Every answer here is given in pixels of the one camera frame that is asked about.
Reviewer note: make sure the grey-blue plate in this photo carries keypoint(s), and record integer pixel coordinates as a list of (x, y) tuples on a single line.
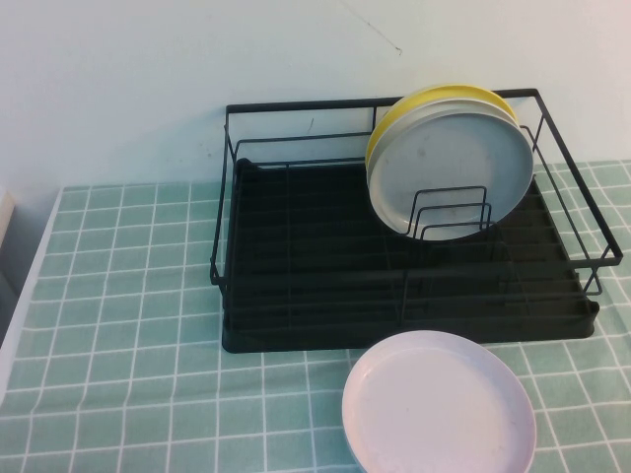
[(443, 162)]

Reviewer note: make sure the pink plate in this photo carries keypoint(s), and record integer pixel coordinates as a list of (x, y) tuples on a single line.
[(434, 409)]

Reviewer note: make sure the black plastic drip tray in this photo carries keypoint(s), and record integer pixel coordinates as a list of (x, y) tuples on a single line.
[(320, 256)]

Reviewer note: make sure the green checked tablecloth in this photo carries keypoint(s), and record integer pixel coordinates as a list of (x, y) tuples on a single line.
[(123, 295)]

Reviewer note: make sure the cream side table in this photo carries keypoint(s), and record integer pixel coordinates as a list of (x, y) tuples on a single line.
[(6, 217)]

